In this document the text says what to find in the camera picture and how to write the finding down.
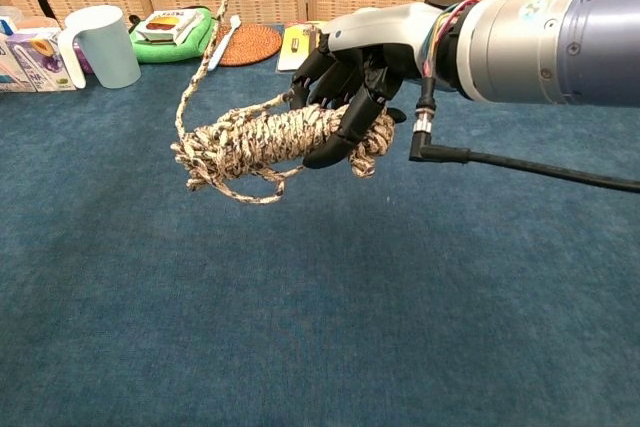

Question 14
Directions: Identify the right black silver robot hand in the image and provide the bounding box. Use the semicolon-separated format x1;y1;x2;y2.
291;0;469;170

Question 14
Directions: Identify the beige speckled braided rope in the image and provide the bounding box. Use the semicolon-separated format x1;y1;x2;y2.
169;0;396;206

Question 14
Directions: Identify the razor in yellow package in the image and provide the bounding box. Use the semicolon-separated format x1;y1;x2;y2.
276;20;331;72

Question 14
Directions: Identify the round brown woven coaster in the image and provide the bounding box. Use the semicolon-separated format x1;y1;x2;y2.
217;23;284;67

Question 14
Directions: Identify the light blue toothbrush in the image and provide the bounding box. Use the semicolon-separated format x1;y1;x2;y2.
206;14;242;72

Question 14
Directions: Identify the white snack packet red picture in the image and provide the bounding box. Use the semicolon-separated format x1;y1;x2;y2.
135;9;205;47

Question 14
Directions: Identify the green folded cloth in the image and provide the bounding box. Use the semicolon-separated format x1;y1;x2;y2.
128;9;221;65

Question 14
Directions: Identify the blue felt table cover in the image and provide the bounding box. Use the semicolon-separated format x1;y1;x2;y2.
0;21;640;427

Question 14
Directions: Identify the purple packet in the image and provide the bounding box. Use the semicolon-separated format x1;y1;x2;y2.
73;41;96;75

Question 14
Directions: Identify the purple drink carton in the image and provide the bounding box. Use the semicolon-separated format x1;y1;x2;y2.
5;28;79;93

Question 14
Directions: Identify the white blue drink carton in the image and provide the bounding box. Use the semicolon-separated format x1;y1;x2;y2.
0;16;36;94

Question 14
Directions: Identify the black cable with angled plug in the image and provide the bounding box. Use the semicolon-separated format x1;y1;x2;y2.
408;76;640;194

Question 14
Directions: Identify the pale blue pitcher white handle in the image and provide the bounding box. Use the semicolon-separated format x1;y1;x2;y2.
57;5;143;90

